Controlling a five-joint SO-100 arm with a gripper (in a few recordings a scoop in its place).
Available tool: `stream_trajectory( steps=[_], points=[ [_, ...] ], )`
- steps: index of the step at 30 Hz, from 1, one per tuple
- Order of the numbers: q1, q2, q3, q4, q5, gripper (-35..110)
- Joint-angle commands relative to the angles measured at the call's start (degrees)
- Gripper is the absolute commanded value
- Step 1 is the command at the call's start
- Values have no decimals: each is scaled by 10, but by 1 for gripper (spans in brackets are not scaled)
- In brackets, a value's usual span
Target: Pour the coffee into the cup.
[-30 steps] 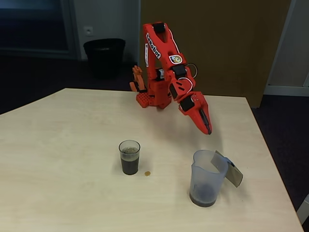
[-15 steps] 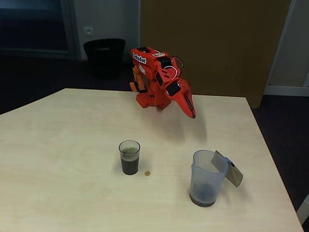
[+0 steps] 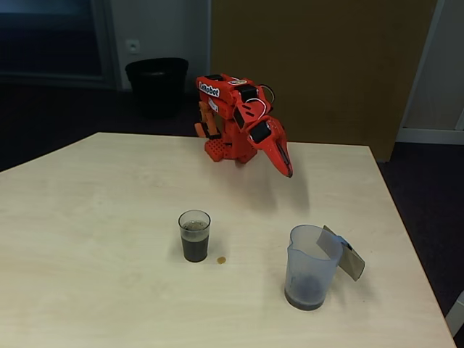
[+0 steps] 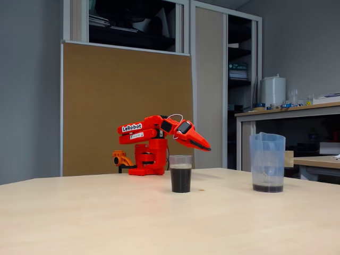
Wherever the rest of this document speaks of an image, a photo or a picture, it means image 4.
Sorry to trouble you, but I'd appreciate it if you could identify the wooden top workbench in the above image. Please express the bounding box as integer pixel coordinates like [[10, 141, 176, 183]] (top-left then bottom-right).
[[234, 101, 340, 172]]

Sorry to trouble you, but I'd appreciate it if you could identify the orange table clamp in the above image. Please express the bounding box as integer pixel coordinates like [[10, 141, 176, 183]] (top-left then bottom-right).
[[112, 150, 135, 174]]

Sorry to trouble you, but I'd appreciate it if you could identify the white folded sheet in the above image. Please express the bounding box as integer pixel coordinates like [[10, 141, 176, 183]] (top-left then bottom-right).
[[132, 7, 171, 38]]

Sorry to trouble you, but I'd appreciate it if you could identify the low wooden top table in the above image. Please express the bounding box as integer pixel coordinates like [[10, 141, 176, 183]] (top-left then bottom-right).
[[292, 155, 340, 184]]

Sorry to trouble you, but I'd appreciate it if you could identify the stack of white documents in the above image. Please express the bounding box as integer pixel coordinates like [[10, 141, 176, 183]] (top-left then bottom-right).
[[228, 70, 250, 81]]

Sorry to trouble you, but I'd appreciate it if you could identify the stack of papers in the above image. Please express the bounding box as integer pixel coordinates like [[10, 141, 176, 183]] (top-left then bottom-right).
[[89, 14, 111, 28]]

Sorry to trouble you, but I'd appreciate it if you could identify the white cylindrical container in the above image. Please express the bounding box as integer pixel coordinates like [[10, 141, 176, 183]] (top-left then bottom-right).
[[259, 73, 287, 107]]

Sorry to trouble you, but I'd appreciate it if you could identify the brown pin board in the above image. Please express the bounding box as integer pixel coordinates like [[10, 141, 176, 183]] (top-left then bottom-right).
[[60, 39, 197, 177]]

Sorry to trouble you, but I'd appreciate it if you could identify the clear jug with cardboard handle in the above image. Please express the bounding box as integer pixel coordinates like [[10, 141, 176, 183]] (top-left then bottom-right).
[[249, 132, 294, 193]]

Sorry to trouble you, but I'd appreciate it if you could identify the clear glass beaker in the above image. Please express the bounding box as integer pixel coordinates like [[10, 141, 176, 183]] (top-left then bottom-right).
[[288, 89, 300, 106]]

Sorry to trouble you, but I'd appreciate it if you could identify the white storage box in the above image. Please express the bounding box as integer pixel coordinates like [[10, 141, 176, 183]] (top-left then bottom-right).
[[319, 142, 340, 156]]

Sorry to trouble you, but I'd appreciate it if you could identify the grey shelf cabinet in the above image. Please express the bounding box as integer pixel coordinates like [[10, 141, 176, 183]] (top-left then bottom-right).
[[63, 0, 263, 171]]

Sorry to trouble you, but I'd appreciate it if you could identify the clear plastic cup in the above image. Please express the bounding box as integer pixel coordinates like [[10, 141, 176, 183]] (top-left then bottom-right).
[[168, 155, 193, 194]]

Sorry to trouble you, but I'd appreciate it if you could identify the flat white box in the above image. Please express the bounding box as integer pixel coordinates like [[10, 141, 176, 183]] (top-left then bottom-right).
[[312, 92, 340, 105]]

